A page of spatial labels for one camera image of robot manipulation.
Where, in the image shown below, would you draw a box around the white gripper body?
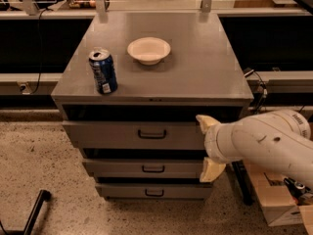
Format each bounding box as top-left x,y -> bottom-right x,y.
204,123 -> 243,164

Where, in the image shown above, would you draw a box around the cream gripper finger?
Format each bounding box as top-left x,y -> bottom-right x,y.
200,158 -> 226,183
196,115 -> 219,134

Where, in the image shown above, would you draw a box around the grey top drawer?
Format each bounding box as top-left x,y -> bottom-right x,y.
63,120 -> 204,150

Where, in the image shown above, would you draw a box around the grey drawer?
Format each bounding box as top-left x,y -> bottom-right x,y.
63,120 -> 204,150
95,183 -> 213,200
82,159 -> 202,178

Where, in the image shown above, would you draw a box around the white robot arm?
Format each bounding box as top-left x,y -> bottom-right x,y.
197,110 -> 313,188

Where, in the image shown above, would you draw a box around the grey middle drawer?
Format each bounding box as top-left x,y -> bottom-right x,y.
82,159 -> 202,178

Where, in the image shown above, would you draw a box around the grey metal drawer cabinet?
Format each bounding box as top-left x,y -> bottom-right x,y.
52,12 -> 252,184

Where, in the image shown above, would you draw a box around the grey bottom drawer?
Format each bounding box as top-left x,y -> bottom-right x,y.
95,183 -> 213,200

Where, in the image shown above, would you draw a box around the cardboard box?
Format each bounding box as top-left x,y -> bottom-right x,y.
244,161 -> 313,235

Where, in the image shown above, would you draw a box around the crushed cans in box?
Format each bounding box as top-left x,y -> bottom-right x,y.
284,177 -> 313,206

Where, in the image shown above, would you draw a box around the white paper bowl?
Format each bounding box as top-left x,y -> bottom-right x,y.
127,37 -> 171,66

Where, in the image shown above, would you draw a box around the blue soda can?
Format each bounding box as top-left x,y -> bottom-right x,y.
89,48 -> 117,94

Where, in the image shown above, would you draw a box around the black metal leg left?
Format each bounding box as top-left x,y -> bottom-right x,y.
0,190 -> 52,235

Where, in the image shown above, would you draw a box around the black cable right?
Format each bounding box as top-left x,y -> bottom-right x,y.
243,68 -> 269,115

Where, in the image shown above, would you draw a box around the black cable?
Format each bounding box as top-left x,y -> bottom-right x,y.
30,7 -> 50,95
243,68 -> 269,115

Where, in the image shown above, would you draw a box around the wall power outlet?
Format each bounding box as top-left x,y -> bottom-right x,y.
18,82 -> 31,95

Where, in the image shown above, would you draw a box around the black cable left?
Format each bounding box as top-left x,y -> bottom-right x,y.
30,7 -> 50,95

